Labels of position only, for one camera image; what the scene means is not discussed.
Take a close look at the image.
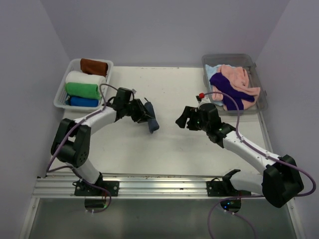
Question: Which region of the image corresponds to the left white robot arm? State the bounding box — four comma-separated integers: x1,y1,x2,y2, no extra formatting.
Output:
46,88,160,196

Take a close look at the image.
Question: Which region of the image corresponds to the clear grey plastic bin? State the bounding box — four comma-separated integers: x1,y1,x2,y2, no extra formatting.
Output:
201,53,268,115

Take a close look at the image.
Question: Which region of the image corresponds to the green rolled towel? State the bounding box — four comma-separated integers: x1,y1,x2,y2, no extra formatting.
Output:
65,83,101,100

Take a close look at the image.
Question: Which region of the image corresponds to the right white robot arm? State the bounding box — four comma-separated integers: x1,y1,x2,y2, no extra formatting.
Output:
175,103,304,208

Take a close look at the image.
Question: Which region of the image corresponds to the purple towel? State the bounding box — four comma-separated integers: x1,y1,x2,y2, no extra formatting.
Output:
209,73,256,111

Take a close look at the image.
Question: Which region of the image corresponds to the aluminium front rail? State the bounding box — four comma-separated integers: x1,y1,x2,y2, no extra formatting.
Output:
32,172,221,199

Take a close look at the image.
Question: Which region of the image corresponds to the white rolled towel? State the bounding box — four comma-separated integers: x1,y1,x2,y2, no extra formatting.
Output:
65,71,106,91

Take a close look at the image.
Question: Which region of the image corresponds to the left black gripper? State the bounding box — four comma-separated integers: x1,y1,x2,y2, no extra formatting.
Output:
124,99,154,123

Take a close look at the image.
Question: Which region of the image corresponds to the pink towel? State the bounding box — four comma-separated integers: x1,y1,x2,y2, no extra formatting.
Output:
213,64,261,108

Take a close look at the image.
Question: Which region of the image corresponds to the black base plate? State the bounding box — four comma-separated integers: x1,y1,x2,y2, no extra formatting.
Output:
72,180,120,197
206,178,251,197

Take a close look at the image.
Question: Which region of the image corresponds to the blue rolled towel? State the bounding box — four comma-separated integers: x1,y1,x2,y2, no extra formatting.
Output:
65,95,99,107

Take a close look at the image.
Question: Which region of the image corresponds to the brown towel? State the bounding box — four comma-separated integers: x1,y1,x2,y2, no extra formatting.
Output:
80,58,108,77

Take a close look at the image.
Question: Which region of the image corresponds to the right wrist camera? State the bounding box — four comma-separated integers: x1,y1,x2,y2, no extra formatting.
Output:
196,93,210,106

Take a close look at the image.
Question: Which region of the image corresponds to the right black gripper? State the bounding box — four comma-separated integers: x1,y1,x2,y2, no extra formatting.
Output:
175,106,210,132

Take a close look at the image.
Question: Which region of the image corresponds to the white plastic basket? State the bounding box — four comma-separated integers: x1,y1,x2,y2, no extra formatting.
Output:
53,58,114,112

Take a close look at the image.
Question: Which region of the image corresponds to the dark grey-blue towel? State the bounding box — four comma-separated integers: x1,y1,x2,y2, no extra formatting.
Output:
144,98,160,134

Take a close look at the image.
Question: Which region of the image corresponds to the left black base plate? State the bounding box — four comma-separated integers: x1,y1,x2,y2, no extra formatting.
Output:
72,180,120,197

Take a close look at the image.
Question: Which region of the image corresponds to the light blue towel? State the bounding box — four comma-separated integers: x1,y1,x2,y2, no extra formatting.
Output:
205,64,221,86

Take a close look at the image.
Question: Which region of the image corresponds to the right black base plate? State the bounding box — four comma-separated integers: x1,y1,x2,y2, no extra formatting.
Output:
206,178,251,197

